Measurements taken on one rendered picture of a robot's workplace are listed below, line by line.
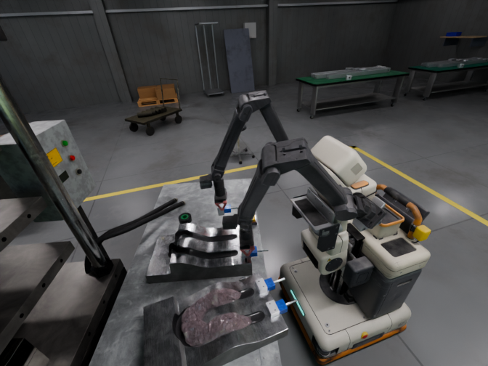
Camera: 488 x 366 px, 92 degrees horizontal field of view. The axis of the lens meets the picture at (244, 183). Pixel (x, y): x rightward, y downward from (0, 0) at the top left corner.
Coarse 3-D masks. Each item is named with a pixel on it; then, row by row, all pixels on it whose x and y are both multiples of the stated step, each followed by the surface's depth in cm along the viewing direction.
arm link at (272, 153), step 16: (272, 144) 65; (288, 144) 64; (304, 144) 62; (272, 160) 63; (288, 160) 61; (304, 160) 60; (304, 176) 69; (320, 176) 69; (320, 192) 77; (336, 192) 76; (336, 208) 82; (352, 208) 82
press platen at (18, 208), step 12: (0, 204) 89; (12, 204) 88; (24, 204) 88; (36, 204) 90; (0, 216) 83; (12, 216) 82; (24, 216) 84; (36, 216) 89; (0, 228) 77; (12, 228) 80; (24, 228) 84; (0, 240) 75
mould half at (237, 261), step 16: (192, 224) 127; (160, 240) 128; (192, 240) 118; (224, 240) 122; (160, 256) 118; (176, 256) 109; (192, 256) 110; (240, 256) 112; (160, 272) 110; (176, 272) 109; (192, 272) 110; (208, 272) 111; (224, 272) 111; (240, 272) 112
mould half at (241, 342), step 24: (240, 288) 102; (144, 312) 90; (168, 312) 89; (216, 312) 90; (240, 312) 92; (264, 312) 93; (144, 336) 83; (168, 336) 82; (240, 336) 83; (264, 336) 86; (144, 360) 77; (168, 360) 76; (192, 360) 79; (216, 360) 80
